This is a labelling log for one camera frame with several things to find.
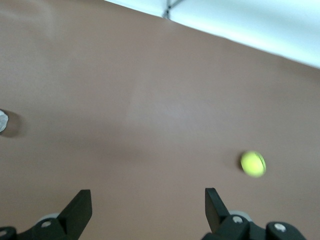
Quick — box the white blue tennis ball can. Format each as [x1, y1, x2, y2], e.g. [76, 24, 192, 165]
[0, 109, 10, 136]

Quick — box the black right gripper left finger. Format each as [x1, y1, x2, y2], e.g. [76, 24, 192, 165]
[0, 189, 93, 240]

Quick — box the camera mount post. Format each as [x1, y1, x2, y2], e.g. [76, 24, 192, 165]
[162, 0, 182, 19]

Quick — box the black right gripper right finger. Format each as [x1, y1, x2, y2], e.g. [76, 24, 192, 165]
[201, 187, 308, 240]

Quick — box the yellow tennis ball Head print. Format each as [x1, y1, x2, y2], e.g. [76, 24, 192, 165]
[239, 150, 267, 179]

